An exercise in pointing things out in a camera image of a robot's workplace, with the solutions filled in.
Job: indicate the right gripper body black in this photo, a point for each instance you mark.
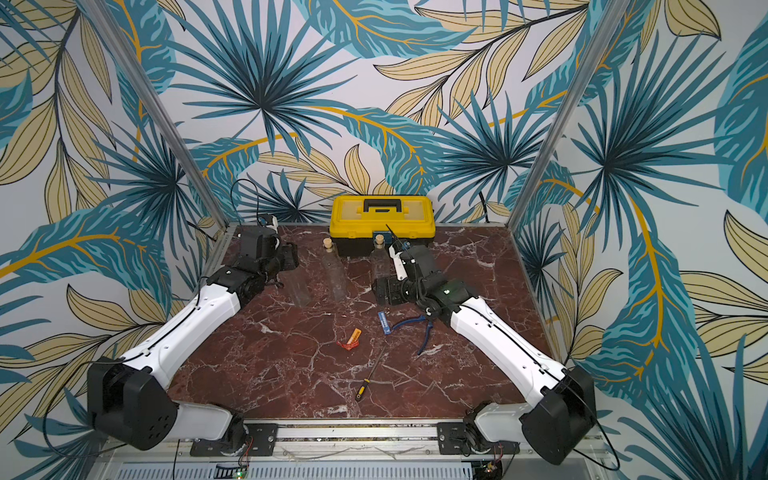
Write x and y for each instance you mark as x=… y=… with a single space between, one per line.
x=389 y=288

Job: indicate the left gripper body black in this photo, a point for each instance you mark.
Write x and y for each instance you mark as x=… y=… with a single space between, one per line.
x=286 y=258

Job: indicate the glass bottle blue label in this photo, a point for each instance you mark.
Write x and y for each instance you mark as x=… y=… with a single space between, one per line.
x=295 y=282

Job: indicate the glass bottle red label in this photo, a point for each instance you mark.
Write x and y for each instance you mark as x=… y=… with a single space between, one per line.
x=380 y=260

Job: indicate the glass bottle orange label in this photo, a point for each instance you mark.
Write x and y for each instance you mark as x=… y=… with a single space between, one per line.
x=334 y=270

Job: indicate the blue label sticker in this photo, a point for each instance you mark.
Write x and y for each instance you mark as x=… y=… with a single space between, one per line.
x=384 y=323

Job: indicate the orange label sticker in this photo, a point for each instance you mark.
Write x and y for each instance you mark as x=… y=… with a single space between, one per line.
x=354 y=338

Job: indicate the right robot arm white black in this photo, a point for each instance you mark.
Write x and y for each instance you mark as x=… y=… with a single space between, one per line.
x=559 y=407

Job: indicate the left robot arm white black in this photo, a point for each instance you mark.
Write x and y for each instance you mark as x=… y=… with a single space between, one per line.
x=128 y=398

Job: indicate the yellow black toolbox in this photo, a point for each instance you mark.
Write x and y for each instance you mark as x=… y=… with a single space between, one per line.
x=356 y=221

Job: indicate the yellow black screwdriver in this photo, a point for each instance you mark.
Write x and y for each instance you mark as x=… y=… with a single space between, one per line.
x=363 y=387

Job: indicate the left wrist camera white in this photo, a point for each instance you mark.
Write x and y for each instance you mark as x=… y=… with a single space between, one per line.
x=269 y=222

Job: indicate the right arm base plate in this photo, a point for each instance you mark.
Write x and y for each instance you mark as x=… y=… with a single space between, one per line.
x=458 y=438

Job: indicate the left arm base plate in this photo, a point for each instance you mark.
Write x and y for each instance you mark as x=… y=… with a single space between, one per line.
x=245 y=439

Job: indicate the aluminium front rail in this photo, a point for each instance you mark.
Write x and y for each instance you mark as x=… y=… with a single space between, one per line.
x=353 y=449

